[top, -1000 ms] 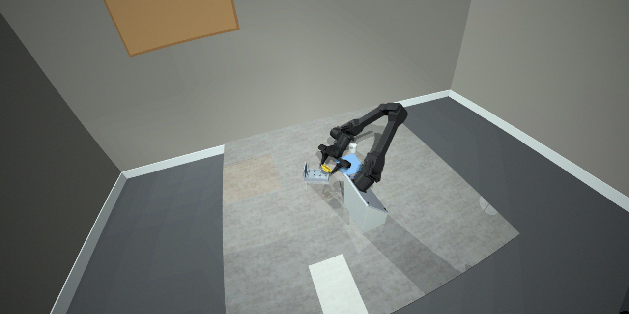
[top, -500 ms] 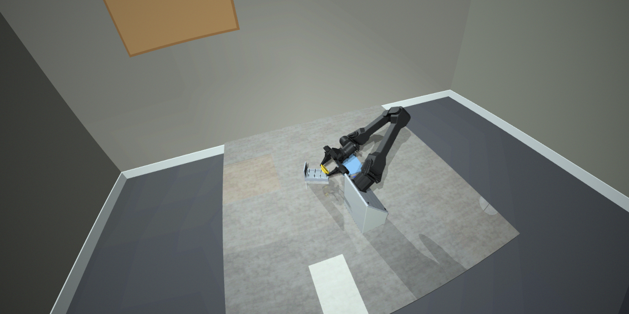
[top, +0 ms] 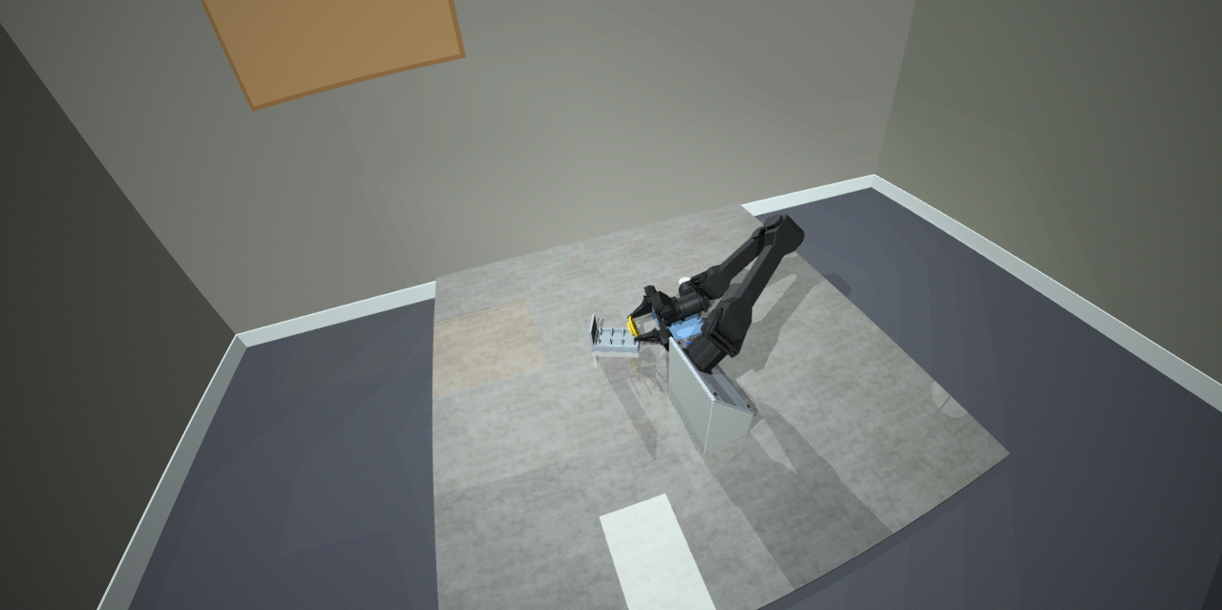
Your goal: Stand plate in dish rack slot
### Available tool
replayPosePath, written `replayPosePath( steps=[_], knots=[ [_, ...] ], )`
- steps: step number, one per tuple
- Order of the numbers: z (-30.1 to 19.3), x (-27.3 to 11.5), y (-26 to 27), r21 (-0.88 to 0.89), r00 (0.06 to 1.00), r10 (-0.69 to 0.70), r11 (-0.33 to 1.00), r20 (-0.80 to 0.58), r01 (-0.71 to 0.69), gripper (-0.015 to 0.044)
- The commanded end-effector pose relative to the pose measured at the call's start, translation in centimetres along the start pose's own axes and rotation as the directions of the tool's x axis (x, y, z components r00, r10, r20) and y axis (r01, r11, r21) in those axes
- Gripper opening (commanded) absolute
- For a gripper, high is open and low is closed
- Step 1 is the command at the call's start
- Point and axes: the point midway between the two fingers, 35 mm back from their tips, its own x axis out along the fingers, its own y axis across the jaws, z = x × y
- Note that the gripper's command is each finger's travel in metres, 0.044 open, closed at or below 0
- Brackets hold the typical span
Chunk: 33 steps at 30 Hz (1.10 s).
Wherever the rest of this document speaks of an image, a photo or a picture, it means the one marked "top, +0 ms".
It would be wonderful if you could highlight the light blue flat mat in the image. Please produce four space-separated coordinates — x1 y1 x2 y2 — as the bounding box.
651 311 703 341

